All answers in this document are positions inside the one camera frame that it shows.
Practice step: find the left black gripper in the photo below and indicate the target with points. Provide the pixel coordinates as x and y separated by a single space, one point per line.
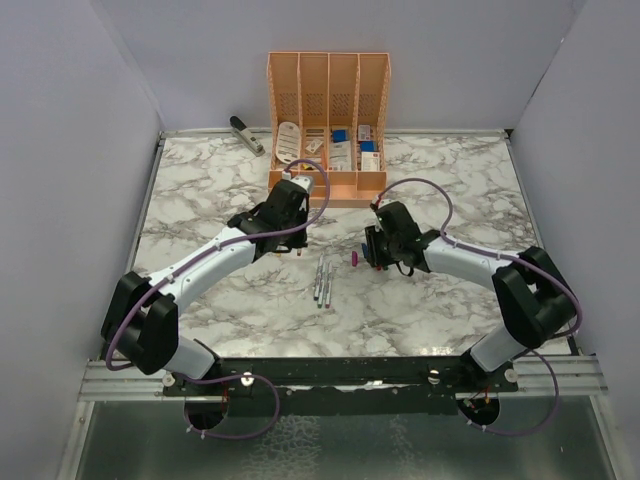
299 241

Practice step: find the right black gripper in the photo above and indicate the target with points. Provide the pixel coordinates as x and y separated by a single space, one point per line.
373 234

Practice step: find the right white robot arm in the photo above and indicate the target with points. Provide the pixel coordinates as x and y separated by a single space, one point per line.
534 300

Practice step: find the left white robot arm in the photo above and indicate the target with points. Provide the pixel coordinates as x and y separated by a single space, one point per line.
141 324

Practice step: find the white oval label card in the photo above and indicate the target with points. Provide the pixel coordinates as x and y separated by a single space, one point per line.
288 142

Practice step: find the small white red box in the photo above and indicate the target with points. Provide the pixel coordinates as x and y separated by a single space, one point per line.
313 145

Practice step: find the white paper package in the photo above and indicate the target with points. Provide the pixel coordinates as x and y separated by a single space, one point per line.
340 156

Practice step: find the green-end white marker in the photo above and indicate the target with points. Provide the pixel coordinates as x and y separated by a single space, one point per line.
321 286

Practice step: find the white printed box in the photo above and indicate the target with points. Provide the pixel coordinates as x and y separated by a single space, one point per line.
370 161

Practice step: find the purple-end white marker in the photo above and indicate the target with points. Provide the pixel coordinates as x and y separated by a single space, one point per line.
328 286

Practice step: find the blue stamp box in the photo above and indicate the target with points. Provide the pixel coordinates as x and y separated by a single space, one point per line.
340 135

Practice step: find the black grey stapler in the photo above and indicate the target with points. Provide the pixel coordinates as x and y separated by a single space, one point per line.
245 135

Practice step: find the blue-end white marker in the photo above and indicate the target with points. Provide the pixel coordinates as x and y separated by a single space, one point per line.
320 261

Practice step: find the blue eraser box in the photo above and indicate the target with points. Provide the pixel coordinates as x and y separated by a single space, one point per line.
368 146

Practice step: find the white red staples box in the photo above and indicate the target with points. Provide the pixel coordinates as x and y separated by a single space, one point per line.
365 133

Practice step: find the orange plastic desk organizer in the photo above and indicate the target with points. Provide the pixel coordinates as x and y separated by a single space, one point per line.
323 91

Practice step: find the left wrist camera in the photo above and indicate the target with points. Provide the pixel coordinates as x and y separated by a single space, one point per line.
306 182

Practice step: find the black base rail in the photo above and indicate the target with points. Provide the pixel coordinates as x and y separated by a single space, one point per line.
340 386

